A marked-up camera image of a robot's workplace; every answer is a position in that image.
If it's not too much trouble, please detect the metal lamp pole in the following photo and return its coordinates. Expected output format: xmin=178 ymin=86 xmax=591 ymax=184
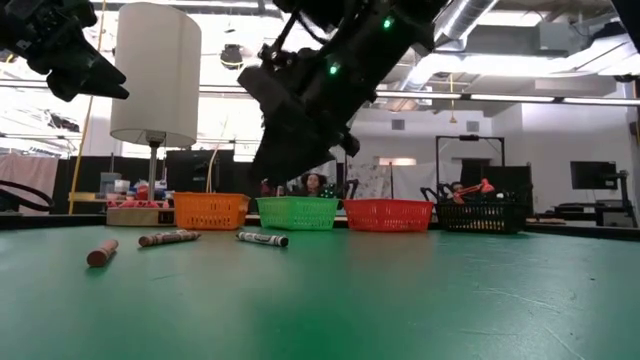
xmin=144 ymin=130 xmax=166 ymax=202

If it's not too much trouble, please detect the red plastic basket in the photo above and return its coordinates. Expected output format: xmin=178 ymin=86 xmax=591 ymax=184
xmin=343 ymin=198 xmax=435 ymax=233

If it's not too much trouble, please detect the black desk monitor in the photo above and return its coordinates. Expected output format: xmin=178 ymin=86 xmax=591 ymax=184
xmin=569 ymin=160 xmax=619 ymax=192

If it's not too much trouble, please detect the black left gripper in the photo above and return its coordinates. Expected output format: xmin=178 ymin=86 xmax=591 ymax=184
xmin=14 ymin=0 xmax=131 ymax=104

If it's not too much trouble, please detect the yellow cable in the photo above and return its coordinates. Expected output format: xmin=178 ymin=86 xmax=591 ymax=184
xmin=68 ymin=0 xmax=108 ymax=217

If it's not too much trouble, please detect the white crayon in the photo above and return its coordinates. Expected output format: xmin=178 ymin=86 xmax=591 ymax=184
xmin=235 ymin=231 xmax=290 ymax=248

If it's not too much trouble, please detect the black metal frame stand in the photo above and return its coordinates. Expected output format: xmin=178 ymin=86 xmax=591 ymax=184
xmin=434 ymin=133 xmax=506 ymax=201

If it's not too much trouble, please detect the white cylindrical lamp shade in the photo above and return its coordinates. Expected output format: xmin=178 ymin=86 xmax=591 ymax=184
xmin=109 ymin=2 xmax=203 ymax=149

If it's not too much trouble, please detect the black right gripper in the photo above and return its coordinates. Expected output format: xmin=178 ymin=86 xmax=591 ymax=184
xmin=251 ymin=29 xmax=382 ymax=187

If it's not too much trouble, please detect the green plastic basket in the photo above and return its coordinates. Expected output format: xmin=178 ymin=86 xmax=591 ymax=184
xmin=255 ymin=196 xmax=341 ymax=232

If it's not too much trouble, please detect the black plastic basket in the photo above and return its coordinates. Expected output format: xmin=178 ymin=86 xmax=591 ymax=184
xmin=435 ymin=201 xmax=527 ymax=235

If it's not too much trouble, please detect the brown crayon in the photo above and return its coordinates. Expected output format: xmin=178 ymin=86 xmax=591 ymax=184
xmin=85 ymin=238 xmax=120 ymax=268
xmin=137 ymin=229 xmax=202 ymax=248

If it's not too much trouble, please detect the black cable loop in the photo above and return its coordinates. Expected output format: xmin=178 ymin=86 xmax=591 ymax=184
xmin=0 ymin=179 xmax=55 ymax=213

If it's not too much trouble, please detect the round wooden pink dish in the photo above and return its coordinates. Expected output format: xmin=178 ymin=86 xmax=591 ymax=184
xmin=105 ymin=206 xmax=176 ymax=228

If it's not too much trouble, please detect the black flat screen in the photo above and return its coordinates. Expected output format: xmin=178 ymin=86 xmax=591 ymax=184
xmin=482 ymin=164 xmax=534 ymax=206

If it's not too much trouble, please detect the pink cloth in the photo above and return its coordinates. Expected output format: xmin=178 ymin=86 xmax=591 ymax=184
xmin=0 ymin=151 xmax=61 ymax=217

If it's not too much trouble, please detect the grey plastic container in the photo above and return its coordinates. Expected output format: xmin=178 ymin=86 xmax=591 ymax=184
xmin=98 ymin=171 xmax=123 ymax=197

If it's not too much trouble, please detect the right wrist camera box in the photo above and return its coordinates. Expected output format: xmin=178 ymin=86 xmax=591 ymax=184
xmin=237 ymin=64 xmax=301 ymax=122

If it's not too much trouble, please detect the orange plastic basket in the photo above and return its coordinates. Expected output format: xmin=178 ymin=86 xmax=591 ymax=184
xmin=173 ymin=192 xmax=251 ymax=232

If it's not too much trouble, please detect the black ceiling dome fixture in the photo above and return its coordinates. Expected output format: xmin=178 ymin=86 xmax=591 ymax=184
xmin=219 ymin=43 xmax=245 ymax=72

